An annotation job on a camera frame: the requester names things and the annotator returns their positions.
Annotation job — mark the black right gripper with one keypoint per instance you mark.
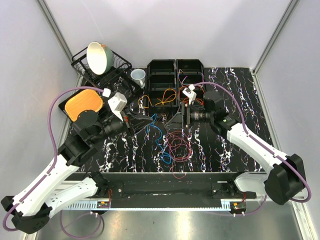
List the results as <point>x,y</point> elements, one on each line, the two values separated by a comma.
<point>177,122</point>

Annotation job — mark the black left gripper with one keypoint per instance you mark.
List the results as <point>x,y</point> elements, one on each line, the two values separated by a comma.
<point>138,122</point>

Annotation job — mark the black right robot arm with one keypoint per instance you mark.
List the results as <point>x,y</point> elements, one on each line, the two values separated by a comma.
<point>284,178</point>

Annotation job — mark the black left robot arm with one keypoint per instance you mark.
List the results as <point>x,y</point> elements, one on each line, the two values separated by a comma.
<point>32,209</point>

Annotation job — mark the white measuring cup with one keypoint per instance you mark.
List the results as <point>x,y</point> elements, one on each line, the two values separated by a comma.
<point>138,76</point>

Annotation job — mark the white and green bowl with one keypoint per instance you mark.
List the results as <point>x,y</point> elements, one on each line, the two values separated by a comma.
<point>100,58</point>

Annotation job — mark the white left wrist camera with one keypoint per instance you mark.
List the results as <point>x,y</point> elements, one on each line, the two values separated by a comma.
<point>116,101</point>

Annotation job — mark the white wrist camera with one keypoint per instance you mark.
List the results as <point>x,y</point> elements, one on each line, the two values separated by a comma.
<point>116,101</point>
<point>190,94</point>

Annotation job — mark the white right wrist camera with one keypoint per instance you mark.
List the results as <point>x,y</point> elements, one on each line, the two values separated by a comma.
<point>190,94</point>

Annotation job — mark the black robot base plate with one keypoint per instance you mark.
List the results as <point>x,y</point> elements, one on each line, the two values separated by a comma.
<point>194,190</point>

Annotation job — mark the black wire dish rack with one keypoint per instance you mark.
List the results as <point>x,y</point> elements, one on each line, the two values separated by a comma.
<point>116,79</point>

